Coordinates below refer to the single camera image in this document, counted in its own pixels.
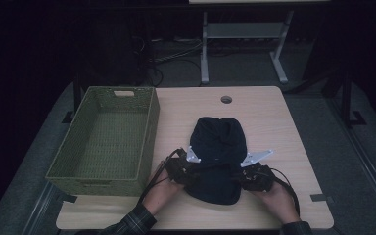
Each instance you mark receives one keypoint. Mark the person's left hand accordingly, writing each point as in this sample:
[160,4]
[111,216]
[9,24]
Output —
[161,194]

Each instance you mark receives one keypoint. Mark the dark knit hat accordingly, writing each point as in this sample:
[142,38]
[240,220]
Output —
[217,143]

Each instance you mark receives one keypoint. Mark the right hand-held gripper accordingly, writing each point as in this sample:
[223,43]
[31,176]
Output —
[258,178]

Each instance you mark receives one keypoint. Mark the green woven basket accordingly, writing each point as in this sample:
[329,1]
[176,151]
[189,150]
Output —
[111,147]

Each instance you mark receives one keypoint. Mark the person's right hand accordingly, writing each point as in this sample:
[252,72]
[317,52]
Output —
[279,202]

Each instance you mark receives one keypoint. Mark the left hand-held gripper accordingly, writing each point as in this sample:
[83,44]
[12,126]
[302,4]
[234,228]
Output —
[178,171]

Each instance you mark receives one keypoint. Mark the metal floor rail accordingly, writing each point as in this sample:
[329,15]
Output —
[39,209]
[365,153]

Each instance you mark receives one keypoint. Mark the black frame post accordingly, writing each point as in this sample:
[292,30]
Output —
[77,93]
[346,98]

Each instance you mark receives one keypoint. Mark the white metal stand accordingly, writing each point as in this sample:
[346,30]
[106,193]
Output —
[241,30]

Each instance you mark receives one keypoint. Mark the black tape strip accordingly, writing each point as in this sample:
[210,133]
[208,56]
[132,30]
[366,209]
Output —
[319,197]
[68,197]

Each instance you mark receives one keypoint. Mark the black floor bracket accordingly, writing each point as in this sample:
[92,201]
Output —
[68,117]
[358,118]

